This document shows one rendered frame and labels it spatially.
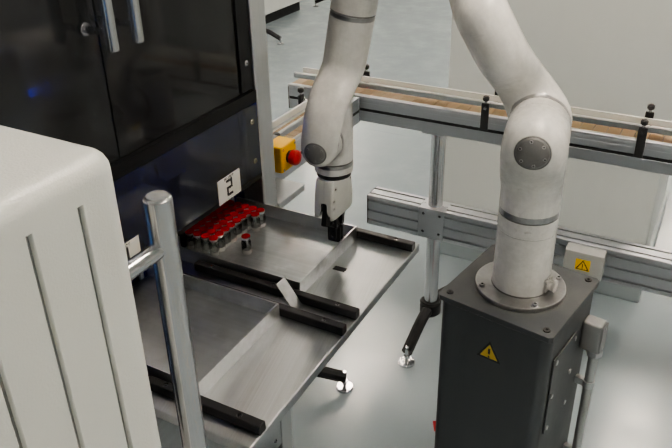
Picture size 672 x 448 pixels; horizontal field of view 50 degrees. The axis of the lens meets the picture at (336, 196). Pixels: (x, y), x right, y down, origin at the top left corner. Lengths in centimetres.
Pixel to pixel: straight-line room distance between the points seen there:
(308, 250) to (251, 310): 25
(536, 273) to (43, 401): 113
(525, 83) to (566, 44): 140
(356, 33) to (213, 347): 65
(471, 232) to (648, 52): 89
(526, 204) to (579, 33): 144
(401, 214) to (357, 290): 109
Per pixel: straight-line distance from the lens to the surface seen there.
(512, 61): 137
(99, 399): 62
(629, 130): 231
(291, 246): 169
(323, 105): 142
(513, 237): 149
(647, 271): 244
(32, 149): 57
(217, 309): 150
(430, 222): 256
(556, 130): 134
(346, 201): 161
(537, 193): 143
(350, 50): 143
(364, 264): 162
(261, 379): 133
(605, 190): 299
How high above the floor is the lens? 176
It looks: 28 degrees down
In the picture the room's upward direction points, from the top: 1 degrees counter-clockwise
